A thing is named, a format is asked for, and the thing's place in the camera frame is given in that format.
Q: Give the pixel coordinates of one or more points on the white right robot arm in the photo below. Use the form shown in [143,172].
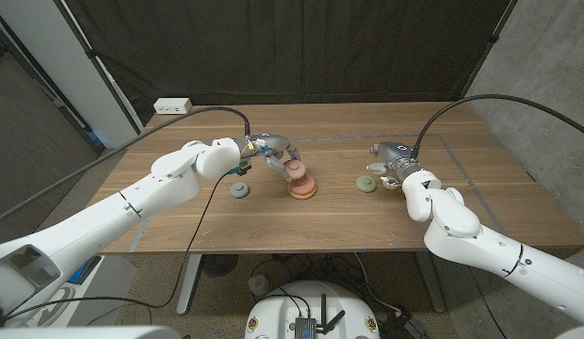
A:
[461,226]

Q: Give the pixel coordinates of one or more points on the blue foot pedal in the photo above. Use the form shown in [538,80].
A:
[77,273]

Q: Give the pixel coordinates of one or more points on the black antenna radio box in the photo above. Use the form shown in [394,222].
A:
[305,327]

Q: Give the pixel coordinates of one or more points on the white power strip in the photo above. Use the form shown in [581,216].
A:
[172,106]

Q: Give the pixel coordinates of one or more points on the black backdrop stand pole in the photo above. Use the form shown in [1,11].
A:
[99,66]
[490,44]

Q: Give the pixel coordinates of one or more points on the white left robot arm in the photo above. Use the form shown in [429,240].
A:
[132,202]

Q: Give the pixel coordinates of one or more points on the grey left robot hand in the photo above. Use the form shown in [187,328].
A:
[273,146]

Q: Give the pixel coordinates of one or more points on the grey round floor object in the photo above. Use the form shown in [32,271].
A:
[259,285]

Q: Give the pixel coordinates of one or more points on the black power adapter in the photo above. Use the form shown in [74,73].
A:
[400,326]

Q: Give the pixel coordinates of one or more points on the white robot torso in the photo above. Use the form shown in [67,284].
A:
[85,333]

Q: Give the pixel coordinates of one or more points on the black round floor fan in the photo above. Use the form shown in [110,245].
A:
[220,264]

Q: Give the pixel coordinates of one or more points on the metal table leg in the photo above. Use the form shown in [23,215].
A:
[188,287]
[431,287]

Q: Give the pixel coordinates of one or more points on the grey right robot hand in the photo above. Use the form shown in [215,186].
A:
[395,155]

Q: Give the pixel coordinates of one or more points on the black backdrop curtain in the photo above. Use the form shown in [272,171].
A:
[292,47]

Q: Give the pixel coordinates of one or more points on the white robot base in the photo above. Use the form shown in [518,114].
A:
[273,311]

